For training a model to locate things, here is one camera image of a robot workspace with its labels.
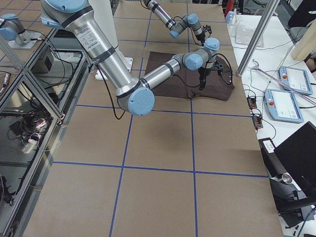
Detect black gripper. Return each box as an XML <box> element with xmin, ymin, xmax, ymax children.
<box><xmin>198</xmin><ymin>67</ymin><xmax>211</xmax><ymax>90</ymax></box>
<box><xmin>195</xmin><ymin>32</ymin><xmax>205</xmax><ymax>42</ymax></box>

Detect brown t-shirt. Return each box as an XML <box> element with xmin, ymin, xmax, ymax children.
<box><xmin>152</xmin><ymin>56</ymin><xmax>235</xmax><ymax>101</ymax></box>

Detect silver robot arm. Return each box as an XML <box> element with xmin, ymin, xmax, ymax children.
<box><xmin>40</xmin><ymin>0</ymin><xmax>220</xmax><ymax>116</ymax></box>
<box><xmin>141</xmin><ymin>0</ymin><xmax>212</xmax><ymax>45</ymax></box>

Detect clear plastic tray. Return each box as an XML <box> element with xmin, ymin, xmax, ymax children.
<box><xmin>228</xmin><ymin>19</ymin><xmax>258</xmax><ymax>49</ymax></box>

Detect red cylinder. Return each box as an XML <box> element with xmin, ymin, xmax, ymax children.
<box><xmin>224</xmin><ymin>0</ymin><xmax>235</xmax><ymax>16</ymax></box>

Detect black electronics board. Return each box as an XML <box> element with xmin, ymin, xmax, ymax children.
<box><xmin>246</xmin><ymin>96</ymin><xmax>263</xmax><ymax>131</ymax></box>

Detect grabber stick tool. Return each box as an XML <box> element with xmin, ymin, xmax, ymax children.
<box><xmin>252</xmin><ymin>59</ymin><xmax>316</xmax><ymax>104</ymax></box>

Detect near blue teach pendant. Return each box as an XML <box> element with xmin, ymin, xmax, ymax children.
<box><xmin>264</xmin><ymin>89</ymin><xmax>304</xmax><ymax>123</ymax></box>

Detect blue teach pendant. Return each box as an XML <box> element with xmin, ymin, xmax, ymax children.
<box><xmin>264</xmin><ymin>89</ymin><xmax>304</xmax><ymax>123</ymax></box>
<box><xmin>279</xmin><ymin>66</ymin><xmax>313</xmax><ymax>95</ymax></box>

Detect far blue teach pendant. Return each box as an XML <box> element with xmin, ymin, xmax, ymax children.
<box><xmin>279</xmin><ymin>66</ymin><xmax>313</xmax><ymax>95</ymax></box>

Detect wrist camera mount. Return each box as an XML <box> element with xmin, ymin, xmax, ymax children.
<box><xmin>203</xmin><ymin>25</ymin><xmax>212</xmax><ymax>34</ymax></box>
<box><xmin>212</xmin><ymin>61</ymin><xmax>224</xmax><ymax>76</ymax></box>

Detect aluminium frame post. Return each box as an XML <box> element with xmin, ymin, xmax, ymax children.
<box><xmin>237</xmin><ymin>0</ymin><xmax>280</xmax><ymax>77</ymax></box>

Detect white pedestal column base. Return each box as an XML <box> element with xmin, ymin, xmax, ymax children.
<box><xmin>88</xmin><ymin>0</ymin><xmax>133</xmax><ymax>72</ymax></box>

